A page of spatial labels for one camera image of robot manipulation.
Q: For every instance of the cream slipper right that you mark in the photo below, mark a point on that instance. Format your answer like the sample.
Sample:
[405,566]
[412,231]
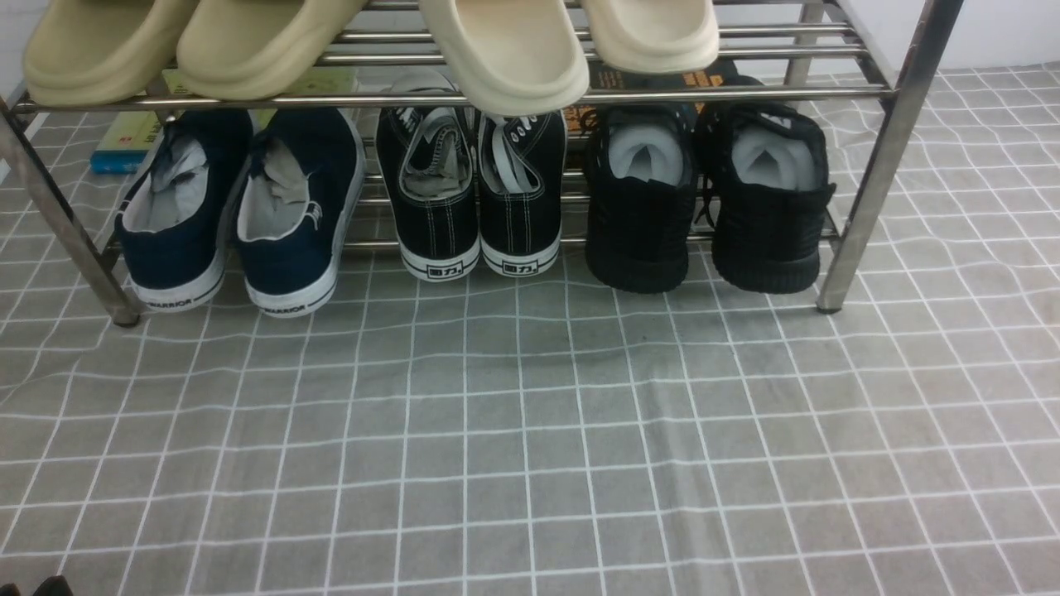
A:
[654,37]

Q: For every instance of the green yellow book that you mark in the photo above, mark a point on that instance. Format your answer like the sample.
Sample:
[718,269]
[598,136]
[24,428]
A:
[132,135]

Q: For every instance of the navy canvas shoe left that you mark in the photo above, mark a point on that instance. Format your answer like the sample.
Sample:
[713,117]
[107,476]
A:
[173,225]

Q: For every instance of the black knit sneaker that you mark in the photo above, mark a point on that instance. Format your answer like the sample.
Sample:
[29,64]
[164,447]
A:
[642,182]
[766,193]

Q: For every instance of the navy canvas shoe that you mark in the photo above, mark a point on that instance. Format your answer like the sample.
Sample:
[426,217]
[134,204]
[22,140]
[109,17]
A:
[173,225]
[306,169]

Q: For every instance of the stainless steel shoe rack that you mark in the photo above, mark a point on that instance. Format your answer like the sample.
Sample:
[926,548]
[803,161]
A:
[824,29]

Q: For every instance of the black canvas sneaker right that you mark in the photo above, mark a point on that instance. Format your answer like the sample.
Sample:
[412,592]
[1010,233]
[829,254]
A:
[521,163]

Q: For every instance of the cream slipper centre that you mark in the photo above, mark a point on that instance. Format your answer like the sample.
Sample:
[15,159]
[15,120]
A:
[512,58]

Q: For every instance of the navy canvas shoe right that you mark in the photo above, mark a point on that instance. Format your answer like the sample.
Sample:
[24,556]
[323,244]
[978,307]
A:
[306,169]

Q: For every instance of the tan slipper far left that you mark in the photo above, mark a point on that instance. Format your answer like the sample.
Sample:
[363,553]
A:
[98,52]

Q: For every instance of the dark object bottom left corner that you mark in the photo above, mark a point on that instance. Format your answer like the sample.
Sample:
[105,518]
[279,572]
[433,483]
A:
[52,586]

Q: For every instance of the black canvas sneaker left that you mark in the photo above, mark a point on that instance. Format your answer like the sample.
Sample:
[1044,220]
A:
[425,157]

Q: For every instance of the cream slipper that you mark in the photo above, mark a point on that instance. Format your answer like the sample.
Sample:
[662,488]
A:
[654,37]
[512,58]

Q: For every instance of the black canvas sneaker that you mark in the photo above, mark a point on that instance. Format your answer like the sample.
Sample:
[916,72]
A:
[425,157]
[521,163]

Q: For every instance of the black book orange text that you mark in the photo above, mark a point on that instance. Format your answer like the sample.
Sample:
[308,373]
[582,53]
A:
[604,77]

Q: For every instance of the grey checked floor cloth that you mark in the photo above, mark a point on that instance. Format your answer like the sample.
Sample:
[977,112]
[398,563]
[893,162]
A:
[550,436]

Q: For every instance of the tan slipper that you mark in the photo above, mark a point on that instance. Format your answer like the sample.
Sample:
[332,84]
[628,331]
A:
[242,50]
[98,52]

